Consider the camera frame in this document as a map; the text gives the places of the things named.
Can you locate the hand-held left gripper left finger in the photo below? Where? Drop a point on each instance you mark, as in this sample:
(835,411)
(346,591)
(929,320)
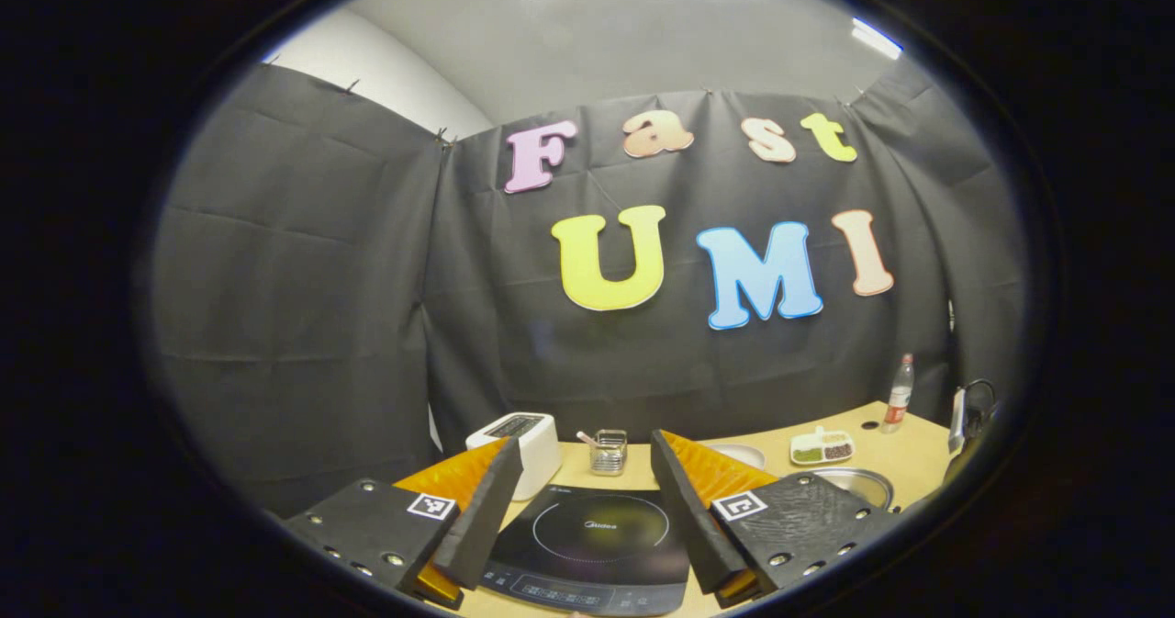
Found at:
(482,517)

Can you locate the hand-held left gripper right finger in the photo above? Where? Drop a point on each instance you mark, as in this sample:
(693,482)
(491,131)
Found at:
(684,517)

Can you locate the black induction cooktop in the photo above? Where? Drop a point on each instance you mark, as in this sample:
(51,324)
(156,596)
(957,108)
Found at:
(597,544)

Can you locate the stainless steel pot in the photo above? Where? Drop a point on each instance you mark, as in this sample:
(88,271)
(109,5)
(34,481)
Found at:
(858,485)

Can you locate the clear plastic water bottle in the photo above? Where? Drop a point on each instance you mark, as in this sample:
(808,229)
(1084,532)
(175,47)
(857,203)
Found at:
(898,398)

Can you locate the white round plate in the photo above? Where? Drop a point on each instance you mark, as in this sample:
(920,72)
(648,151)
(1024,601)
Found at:
(744,455)

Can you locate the white toaster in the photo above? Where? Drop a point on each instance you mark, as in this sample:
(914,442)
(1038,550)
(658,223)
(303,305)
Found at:
(537,448)

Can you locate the pink stick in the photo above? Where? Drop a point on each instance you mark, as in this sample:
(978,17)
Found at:
(586,437)

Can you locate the white divided dish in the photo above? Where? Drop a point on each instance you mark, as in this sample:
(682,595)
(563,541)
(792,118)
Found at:
(822,448)

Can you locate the small ceiling light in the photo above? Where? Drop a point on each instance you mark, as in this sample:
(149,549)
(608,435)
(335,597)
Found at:
(877,38)

